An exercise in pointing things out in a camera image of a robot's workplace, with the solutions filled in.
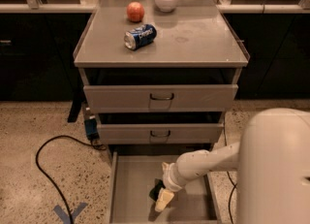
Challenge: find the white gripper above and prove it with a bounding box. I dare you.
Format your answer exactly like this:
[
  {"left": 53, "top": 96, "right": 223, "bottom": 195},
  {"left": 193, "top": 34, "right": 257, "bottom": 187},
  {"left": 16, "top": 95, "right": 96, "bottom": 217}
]
[{"left": 155, "top": 162, "right": 182, "bottom": 212}]

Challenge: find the dark green sponge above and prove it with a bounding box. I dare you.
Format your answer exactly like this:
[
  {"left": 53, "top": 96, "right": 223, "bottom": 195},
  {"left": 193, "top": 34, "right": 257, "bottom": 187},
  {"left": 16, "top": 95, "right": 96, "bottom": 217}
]
[{"left": 149, "top": 178, "right": 165, "bottom": 201}]

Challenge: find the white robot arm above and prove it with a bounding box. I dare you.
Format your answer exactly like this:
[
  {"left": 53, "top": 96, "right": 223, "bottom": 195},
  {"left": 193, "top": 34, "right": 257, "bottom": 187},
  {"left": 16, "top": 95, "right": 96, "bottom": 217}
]
[{"left": 155, "top": 108, "right": 310, "bottom": 224}]

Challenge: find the grey bottom drawer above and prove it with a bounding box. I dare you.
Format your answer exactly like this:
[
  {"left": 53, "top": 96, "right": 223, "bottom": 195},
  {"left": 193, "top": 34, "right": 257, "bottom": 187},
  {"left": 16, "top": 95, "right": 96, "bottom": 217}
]
[{"left": 107, "top": 153, "right": 222, "bottom": 224}]

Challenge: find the grey drawer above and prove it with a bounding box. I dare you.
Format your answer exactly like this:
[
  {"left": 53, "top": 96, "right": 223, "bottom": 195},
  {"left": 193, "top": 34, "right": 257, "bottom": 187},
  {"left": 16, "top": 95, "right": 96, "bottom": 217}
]
[
  {"left": 84, "top": 84, "right": 238, "bottom": 113},
  {"left": 97, "top": 123, "right": 223, "bottom": 144},
  {"left": 107, "top": 153, "right": 222, "bottom": 224}
]

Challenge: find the grey middle drawer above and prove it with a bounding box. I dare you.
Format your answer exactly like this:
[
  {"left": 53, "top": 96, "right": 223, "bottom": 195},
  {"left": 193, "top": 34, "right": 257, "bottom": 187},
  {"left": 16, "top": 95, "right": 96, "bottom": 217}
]
[{"left": 97, "top": 123, "right": 223, "bottom": 144}]

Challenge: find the grey top drawer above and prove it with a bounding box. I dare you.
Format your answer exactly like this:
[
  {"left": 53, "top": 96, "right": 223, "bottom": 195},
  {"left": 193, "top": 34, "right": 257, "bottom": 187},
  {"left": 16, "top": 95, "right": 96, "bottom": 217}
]
[{"left": 84, "top": 84, "right": 238, "bottom": 113}]

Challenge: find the grey drawer cabinet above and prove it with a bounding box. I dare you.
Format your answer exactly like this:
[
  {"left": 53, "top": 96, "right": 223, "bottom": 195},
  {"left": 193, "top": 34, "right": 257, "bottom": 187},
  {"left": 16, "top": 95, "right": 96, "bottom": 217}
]
[{"left": 75, "top": 0, "right": 248, "bottom": 154}]

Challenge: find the dark background counter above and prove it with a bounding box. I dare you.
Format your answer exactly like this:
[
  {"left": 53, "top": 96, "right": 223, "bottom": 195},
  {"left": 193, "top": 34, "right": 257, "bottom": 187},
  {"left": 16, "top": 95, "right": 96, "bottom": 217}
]
[{"left": 1, "top": 13, "right": 309, "bottom": 101}]

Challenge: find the blue power adapter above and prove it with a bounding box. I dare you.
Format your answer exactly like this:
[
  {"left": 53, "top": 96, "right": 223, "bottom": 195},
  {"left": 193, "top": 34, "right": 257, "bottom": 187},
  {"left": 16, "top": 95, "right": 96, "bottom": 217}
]
[{"left": 84, "top": 118, "right": 99, "bottom": 141}]

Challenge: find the blue tape floor mark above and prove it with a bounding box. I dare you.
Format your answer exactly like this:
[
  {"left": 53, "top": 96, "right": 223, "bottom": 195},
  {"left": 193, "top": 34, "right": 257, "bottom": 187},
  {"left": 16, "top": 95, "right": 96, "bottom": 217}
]
[{"left": 53, "top": 203, "right": 87, "bottom": 224}]

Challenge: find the blue Pepsi can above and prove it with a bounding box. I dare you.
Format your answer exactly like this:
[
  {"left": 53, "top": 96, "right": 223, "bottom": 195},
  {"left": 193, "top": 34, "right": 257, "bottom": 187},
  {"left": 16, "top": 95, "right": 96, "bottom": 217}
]
[{"left": 124, "top": 24, "right": 157, "bottom": 50}]

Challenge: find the red apple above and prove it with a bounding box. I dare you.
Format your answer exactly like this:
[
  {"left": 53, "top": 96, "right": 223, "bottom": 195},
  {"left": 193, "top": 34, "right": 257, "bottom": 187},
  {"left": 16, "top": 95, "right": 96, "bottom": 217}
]
[{"left": 127, "top": 2, "right": 144, "bottom": 22}]

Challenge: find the black cable right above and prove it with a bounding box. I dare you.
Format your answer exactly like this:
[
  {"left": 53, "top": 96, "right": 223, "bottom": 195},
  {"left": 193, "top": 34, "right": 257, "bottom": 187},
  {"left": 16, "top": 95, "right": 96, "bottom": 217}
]
[{"left": 222, "top": 120, "right": 238, "bottom": 224}]

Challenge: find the black cable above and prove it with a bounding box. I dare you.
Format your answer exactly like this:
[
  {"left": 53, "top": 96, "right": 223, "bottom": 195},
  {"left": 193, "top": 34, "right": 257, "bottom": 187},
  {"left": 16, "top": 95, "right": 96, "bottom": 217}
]
[
  {"left": 34, "top": 135, "right": 108, "bottom": 224},
  {"left": 222, "top": 120, "right": 238, "bottom": 224}
]

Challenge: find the black cable left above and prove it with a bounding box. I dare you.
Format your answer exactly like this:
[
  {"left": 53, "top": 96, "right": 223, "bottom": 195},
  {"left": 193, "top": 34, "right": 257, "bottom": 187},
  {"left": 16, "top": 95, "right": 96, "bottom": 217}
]
[{"left": 34, "top": 135, "right": 108, "bottom": 224}]

